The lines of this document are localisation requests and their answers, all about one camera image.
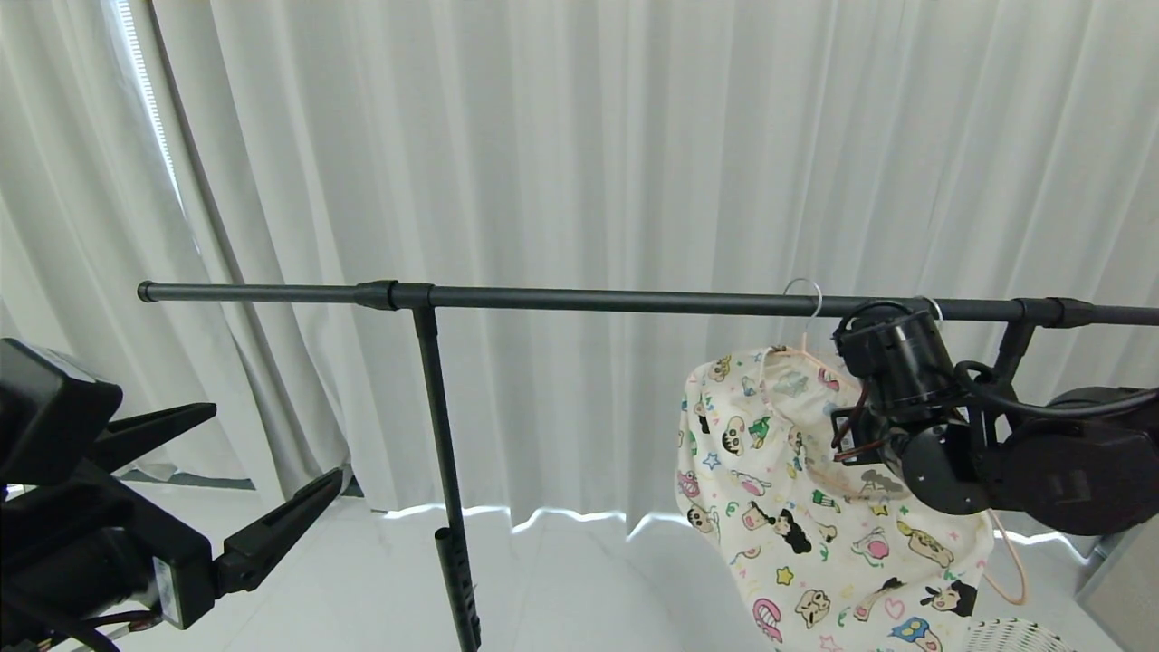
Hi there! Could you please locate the white curtain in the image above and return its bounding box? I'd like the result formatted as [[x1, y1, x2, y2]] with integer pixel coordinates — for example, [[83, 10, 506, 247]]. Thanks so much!
[[149, 0, 1159, 549], [0, 0, 356, 497]]

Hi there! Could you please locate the cream printed garment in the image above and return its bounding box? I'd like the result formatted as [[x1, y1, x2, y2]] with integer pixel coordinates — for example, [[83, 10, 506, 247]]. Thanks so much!
[[675, 346, 997, 652]]

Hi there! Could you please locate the black clothes rack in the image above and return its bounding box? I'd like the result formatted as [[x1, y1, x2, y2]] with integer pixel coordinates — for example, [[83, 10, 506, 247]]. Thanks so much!
[[137, 279, 1159, 652]]

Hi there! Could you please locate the white laundry basket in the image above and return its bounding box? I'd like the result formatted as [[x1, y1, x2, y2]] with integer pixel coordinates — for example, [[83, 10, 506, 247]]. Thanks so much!
[[958, 618, 1071, 652]]

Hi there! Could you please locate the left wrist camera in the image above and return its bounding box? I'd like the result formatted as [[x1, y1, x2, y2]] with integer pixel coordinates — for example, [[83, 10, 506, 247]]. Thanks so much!
[[0, 338, 125, 508]]

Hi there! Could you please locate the black cable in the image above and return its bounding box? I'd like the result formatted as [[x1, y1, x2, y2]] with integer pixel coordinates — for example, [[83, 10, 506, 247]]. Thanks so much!
[[953, 360, 1159, 420]]

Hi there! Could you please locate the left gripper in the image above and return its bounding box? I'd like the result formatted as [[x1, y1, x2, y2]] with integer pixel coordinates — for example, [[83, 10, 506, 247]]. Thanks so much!
[[0, 402, 346, 631]]

